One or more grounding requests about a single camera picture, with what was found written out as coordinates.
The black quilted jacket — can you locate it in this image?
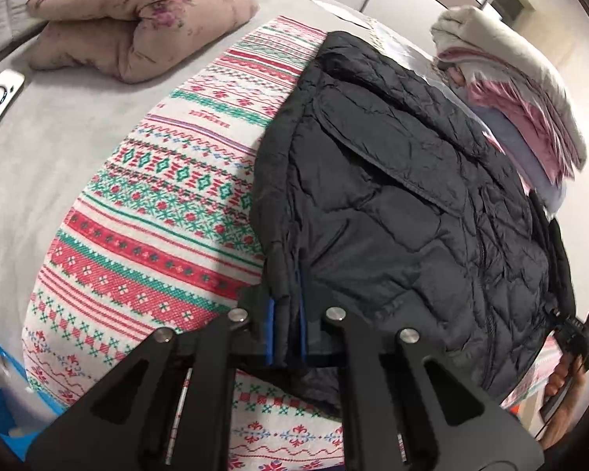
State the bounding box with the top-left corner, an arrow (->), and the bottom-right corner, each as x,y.
250,31 -> 576,413

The right human hand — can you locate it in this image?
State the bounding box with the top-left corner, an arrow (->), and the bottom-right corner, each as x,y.
540,354 -> 586,451

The blue folded blanket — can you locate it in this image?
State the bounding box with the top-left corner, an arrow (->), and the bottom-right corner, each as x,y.
470,105 -> 566,214

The red green patterned blanket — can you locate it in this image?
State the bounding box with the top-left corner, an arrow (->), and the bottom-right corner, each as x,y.
21,15 -> 566,471

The pink grey folded sheet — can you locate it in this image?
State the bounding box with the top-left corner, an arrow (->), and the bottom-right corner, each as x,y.
437,47 -> 585,183

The pink floral pillow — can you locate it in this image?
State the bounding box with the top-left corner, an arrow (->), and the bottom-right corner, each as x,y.
26,0 -> 258,84

